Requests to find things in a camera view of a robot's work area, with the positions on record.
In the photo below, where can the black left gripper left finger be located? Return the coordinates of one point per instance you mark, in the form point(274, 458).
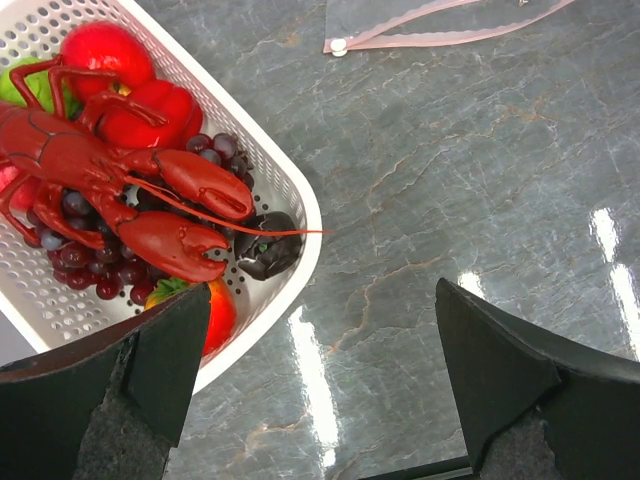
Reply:
point(110, 405)

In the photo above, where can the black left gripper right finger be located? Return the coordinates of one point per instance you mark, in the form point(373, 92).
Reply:
point(533, 404)

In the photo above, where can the clear zip top bag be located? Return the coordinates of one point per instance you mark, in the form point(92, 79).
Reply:
point(361, 25)

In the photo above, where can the white perforated plastic basket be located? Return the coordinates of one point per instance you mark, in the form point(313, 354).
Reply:
point(47, 313)

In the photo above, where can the dark purple grape bunch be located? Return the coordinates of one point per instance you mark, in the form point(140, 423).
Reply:
point(100, 260)

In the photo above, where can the orange red strawberry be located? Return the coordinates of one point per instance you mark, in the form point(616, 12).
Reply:
point(222, 315)

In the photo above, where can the dark chocolate piece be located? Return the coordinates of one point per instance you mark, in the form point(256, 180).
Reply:
point(263, 257)

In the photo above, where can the green leafy vegetable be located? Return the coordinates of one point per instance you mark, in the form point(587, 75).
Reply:
point(39, 85)

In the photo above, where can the red apple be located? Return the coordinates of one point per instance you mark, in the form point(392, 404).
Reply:
point(106, 46)

